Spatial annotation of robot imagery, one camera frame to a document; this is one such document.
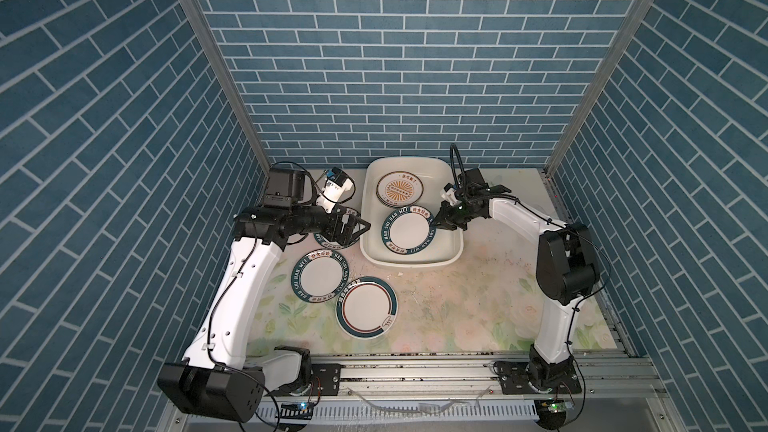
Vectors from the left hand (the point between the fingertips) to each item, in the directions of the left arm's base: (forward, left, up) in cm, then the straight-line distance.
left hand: (355, 216), depth 70 cm
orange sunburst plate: (+33, -12, -27) cm, 44 cm away
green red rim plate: (-11, -2, -28) cm, 31 cm away
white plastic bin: (+39, -26, -26) cm, 53 cm away
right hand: (+12, -20, -18) cm, 30 cm away
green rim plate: (0, +8, -12) cm, 15 cm away
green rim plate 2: (-1, +14, -30) cm, 33 cm away
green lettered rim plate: (+10, -14, -21) cm, 27 cm away
